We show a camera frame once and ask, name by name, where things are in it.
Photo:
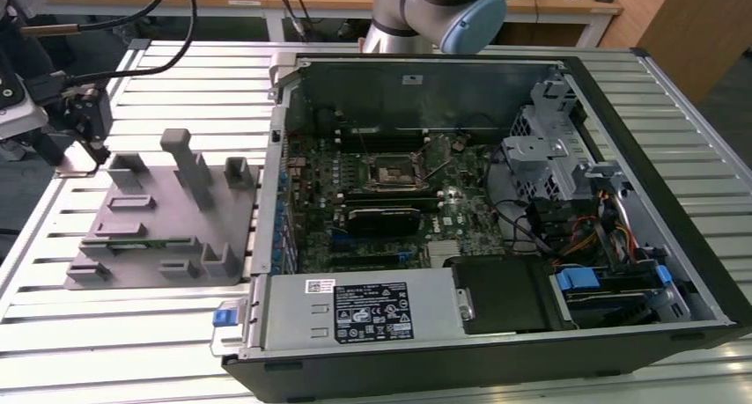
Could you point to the green motherboard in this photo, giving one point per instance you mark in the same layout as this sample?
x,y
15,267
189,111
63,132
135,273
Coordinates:
x,y
481,221

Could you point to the black PC case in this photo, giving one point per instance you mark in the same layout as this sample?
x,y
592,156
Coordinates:
x,y
470,373

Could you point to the wooden cabinet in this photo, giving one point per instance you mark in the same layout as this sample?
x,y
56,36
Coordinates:
x,y
687,25

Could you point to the hard disk in blue carrier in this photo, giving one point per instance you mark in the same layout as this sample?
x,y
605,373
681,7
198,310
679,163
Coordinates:
x,y
575,280

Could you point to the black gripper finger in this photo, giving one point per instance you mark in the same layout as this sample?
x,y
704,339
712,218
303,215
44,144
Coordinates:
x,y
71,118
94,118

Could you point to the blue plastic latch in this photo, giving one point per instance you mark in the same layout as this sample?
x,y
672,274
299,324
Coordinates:
x,y
223,318
663,275

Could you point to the black expansion slot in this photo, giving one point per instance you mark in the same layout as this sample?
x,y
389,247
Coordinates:
x,y
364,261

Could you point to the green RAM stick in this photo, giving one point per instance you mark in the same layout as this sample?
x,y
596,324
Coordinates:
x,y
138,245

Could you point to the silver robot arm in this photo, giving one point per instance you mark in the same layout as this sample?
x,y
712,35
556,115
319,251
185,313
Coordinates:
x,y
405,8

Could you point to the silver chipset heatsink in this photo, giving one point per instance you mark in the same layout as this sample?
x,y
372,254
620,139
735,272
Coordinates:
x,y
445,251

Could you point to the black graphics card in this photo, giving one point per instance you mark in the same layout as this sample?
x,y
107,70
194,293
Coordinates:
x,y
382,223

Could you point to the CPU socket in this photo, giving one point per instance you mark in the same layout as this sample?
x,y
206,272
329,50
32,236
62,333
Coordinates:
x,y
390,173

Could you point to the grey plastic parts rack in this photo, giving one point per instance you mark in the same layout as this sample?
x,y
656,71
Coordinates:
x,y
170,225

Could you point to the silver power supply unit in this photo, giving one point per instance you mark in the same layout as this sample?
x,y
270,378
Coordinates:
x,y
287,307

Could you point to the round coin battery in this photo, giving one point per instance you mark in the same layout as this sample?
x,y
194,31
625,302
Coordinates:
x,y
460,142

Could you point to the silver CPU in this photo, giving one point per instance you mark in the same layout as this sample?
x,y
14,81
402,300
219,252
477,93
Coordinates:
x,y
74,167

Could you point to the silver metal drive cage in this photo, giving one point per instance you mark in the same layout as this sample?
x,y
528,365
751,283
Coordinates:
x,y
537,151

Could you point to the silver wrist camera black mount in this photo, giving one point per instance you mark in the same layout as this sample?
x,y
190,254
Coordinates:
x,y
20,118

